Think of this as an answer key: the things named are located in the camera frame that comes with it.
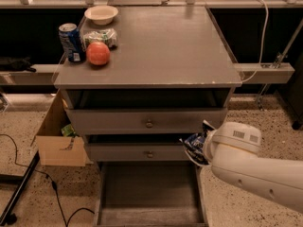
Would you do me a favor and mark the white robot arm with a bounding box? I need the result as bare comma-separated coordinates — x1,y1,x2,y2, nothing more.
203,122,303,213

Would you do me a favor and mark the red apple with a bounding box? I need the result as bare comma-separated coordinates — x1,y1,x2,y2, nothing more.
86,42,110,66

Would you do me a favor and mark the blue soda can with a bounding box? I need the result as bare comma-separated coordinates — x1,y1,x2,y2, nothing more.
59,23,86,62

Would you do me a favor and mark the grey open bottom drawer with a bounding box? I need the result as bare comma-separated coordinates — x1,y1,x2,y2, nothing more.
93,162,208,227

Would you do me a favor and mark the cardboard box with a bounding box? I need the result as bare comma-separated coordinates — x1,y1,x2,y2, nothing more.
35,92,87,166

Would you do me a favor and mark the white hanging cable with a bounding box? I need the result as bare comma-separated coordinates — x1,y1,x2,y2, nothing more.
241,0,270,84

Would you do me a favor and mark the black object on ledge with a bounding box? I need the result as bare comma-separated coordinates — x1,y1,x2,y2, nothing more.
0,57,36,72

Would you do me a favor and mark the white bowl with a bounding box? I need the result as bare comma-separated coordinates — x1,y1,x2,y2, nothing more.
84,6,118,26

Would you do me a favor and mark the black floor cable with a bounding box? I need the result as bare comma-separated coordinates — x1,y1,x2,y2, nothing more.
0,133,96,227

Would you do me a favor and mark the grey middle drawer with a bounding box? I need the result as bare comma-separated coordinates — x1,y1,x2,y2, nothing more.
84,143,189,162

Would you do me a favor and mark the grey top drawer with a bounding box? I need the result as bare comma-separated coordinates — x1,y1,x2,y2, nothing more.
66,108,227,135

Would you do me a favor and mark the black metal floor bar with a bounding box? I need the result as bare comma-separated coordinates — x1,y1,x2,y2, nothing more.
0,152,40,226

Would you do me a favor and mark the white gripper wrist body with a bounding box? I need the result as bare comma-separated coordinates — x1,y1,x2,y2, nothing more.
203,130,219,164

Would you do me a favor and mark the green packet in box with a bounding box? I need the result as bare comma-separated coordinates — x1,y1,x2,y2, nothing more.
61,124,78,137

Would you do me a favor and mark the grey drawer cabinet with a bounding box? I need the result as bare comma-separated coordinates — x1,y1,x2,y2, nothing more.
52,5,243,227

